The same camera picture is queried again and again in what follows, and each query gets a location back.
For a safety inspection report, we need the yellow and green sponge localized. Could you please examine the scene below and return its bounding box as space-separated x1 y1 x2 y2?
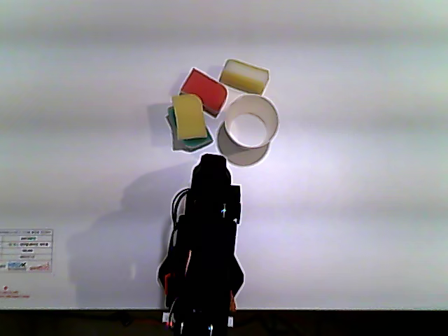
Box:
164 93 214 153

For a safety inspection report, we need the white paper cup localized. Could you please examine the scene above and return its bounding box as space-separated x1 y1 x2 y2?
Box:
216 93 280 167

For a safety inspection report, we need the red sponge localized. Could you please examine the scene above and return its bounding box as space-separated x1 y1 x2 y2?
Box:
179 67 229 118

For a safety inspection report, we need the pale yellow sponge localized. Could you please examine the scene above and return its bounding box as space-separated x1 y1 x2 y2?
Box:
218 58 271 96

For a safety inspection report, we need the printed label sheet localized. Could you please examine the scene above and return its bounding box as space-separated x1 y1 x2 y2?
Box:
0 228 54 273

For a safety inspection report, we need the small red printed sticker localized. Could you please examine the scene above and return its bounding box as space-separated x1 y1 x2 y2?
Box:
0 285 31 300

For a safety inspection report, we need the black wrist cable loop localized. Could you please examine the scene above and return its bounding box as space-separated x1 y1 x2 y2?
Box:
170 188 190 228

